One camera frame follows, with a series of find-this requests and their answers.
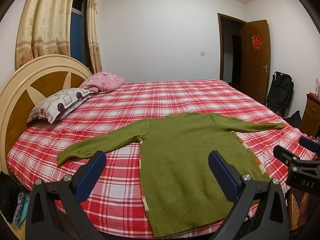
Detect green knit sweater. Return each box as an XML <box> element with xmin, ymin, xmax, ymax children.
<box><xmin>57</xmin><ymin>112</ymin><xmax>284</xmax><ymax>237</ymax></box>

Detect dark clothes pile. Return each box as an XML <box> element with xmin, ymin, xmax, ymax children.
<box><xmin>1</xmin><ymin>171</ymin><xmax>30</xmax><ymax>228</ymax></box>

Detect brown wooden dresser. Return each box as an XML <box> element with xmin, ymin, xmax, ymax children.
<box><xmin>299</xmin><ymin>93</ymin><xmax>320</xmax><ymax>138</ymax></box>

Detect black bag on floor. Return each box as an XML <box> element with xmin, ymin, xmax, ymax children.
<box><xmin>284</xmin><ymin>110</ymin><xmax>302</xmax><ymax>128</ymax></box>

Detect red plaid bed sheet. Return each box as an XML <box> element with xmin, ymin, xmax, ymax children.
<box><xmin>6</xmin><ymin>78</ymin><xmax>316</xmax><ymax>240</ymax></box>

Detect black folded stroller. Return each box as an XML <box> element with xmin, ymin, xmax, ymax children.
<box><xmin>266</xmin><ymin>72</ymin><xmax>294</xmax><ymax>117</ymax></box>

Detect white patterned pillow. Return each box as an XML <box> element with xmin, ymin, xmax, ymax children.
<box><xmin>27</xmin><ymin>88</ymin><xmax>93</xmax><ymax>124</ymax></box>

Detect brown wooden door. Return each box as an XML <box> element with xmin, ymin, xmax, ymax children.
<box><xmin>240</xmin><ymin>20</ymin><xmax>271</xmax><ymax>104</ymax></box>

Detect red door decoration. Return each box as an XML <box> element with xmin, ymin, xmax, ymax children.
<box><xmin>252</xmin><ymin>35</ymin><xmax>263</xmax><ymax>50</ymax></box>

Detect cream wooden headboard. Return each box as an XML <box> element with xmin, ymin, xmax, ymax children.
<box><xmin>1</xmin><ymin>55</ymin><xmax>92</xmax><ymax>174</ymax></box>

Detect pink floral pillow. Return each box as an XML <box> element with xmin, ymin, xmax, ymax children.
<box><xmin>79</xmin><ymin>72</ymin><xmax>126</xmax><ymax>94</ymax></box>

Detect dark window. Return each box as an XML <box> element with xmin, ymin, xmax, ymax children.
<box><xmin>70</xmin><ymin>0</ymin><xmax>92</xmax><ymax>69</ymax></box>

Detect beige left curtain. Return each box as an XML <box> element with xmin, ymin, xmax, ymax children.
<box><xmin>15</xmin><ymin>0</ymin><xmax>73</xmax><ymax>69</ymax></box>

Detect beige curtain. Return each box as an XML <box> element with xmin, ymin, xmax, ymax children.
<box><xmin>15</xmin><ymin>0</ymin><xmax>73</xmax><ymax>69</ymax></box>
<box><xmin>86</xmin><ymin>0</ymin><xmax>102</xmax><ymax>74</ymax></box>

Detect beige right curtain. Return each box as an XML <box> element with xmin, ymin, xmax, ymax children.
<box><xmin>86</xmin><ymin>0</ymin><xmax>102</xmax><ymax>74</ymax></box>

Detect dark wooden door frame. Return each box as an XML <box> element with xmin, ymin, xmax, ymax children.
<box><xmin>217</xmin><ymin>13</ymin><xmax>246</xmax><ymax>90</ymax></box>

